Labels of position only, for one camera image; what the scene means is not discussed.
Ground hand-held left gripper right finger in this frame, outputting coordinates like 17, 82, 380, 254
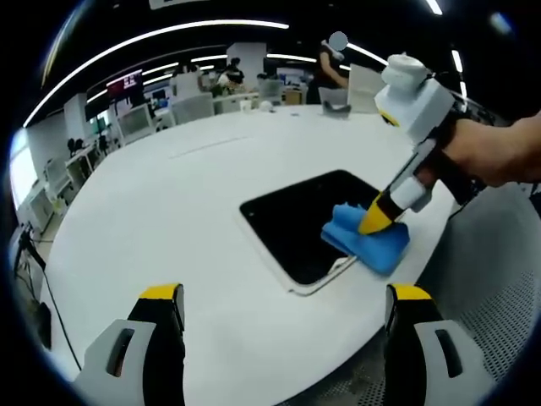
383, 283, 496, 406

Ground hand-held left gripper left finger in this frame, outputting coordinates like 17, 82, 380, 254
72, 282, 188, 406

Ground blue cleaning cloth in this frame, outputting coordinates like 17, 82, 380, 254
320, 201, 412, 277

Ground black tablet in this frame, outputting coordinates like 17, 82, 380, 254
238, 169, 384, 298

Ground person's right hand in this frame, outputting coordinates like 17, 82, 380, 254
437, 118, 516, 188

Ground white chair back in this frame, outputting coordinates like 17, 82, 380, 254
347, 63, 389, 115

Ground dark grey object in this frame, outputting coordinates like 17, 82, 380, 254
321, 99, 353, 120

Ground grey mesh chair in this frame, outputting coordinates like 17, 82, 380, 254
337, 180, 541, 406

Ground red hanging screen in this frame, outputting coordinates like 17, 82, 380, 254
106, 70, 145, 103

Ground curved ceiling light strip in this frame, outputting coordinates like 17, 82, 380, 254
22, 19, 291, 129

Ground black floor cable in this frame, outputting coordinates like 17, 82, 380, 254
24, 235, 82, 370

